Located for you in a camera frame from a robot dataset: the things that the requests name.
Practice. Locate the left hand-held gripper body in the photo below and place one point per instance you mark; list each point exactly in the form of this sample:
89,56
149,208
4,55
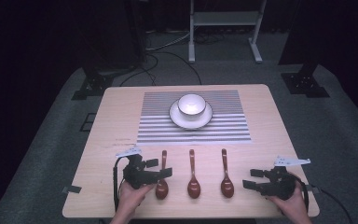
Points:
138,175

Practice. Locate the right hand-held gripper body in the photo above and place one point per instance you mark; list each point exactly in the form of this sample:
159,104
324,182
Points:
279,185

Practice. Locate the brown wooden spoon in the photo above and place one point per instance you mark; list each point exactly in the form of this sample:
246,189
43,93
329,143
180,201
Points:
194,186
227,186
162,188

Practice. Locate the person's left hand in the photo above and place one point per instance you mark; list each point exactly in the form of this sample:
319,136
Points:
132,197

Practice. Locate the person's right hand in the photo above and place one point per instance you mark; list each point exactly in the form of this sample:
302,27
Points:
292,205

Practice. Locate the grey tape tab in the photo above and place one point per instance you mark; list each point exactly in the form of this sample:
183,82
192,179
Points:
72,189
313,188

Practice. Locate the white plate with dark rim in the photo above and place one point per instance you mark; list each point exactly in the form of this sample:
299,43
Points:
180,119

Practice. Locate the striped placemat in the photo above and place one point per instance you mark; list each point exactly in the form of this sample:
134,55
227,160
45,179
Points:
230,124

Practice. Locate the white bowl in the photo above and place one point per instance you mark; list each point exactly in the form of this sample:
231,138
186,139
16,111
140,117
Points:
191,105

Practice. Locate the black stand base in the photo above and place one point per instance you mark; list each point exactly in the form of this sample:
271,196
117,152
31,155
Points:
304,82
91,85

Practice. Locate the white metal stand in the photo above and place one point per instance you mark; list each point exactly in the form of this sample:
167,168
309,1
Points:
227,18

